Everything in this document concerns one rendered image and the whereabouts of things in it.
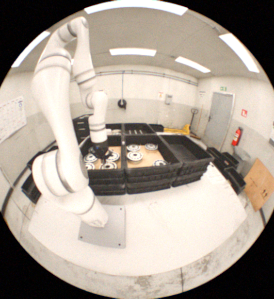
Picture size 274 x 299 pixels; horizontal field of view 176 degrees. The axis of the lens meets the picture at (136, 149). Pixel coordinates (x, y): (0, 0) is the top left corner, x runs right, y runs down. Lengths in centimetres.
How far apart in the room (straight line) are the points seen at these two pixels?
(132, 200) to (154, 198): 14
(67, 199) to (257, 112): 328
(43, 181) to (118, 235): 32
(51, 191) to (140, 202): 46
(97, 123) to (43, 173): 26
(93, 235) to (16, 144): 301
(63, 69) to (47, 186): 20
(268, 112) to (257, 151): 104
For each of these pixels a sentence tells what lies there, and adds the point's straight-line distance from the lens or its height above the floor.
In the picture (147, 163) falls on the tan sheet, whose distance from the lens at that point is 57.
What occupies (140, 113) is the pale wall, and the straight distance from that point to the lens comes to 385.
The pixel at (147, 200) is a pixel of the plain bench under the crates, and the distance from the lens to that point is 56.
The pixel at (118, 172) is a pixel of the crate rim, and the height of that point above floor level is 92.
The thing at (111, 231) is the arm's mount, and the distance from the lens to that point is 41.
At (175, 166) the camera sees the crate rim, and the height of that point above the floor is 92.
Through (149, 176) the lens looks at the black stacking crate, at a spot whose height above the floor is 87.
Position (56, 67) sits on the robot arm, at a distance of 20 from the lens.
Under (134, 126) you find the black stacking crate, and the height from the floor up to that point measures 89.
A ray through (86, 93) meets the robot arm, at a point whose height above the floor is 124.
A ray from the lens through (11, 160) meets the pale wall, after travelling 315.
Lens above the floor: 120
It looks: 31 degrees down
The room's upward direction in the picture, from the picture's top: 3 degrees clockwise
